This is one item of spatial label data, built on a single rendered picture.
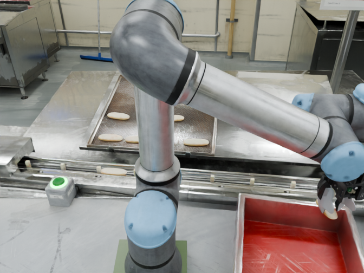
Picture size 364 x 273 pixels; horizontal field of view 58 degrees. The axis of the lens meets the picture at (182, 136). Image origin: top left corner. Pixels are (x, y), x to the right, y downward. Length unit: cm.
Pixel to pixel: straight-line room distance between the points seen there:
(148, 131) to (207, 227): 46
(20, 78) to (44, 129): 223
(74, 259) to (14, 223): 27
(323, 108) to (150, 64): 37
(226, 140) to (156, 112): 65
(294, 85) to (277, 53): 296
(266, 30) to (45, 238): 385
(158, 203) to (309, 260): 49
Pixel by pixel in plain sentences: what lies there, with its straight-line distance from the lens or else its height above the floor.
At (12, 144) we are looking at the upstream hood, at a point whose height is 92.
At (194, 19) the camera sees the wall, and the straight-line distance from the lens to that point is 477.
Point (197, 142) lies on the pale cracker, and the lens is 128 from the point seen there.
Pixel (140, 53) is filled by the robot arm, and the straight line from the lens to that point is 51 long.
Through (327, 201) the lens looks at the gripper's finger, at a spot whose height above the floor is 103.
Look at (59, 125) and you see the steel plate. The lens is 166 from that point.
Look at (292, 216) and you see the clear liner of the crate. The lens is 109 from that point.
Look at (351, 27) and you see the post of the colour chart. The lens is 184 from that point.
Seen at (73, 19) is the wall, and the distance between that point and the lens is 522.
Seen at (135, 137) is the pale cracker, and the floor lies 91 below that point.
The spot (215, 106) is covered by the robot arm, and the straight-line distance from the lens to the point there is 53.
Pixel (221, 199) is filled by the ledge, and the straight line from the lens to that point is 113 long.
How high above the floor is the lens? 163
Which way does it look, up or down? 33 degrees down
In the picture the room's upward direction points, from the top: straight up
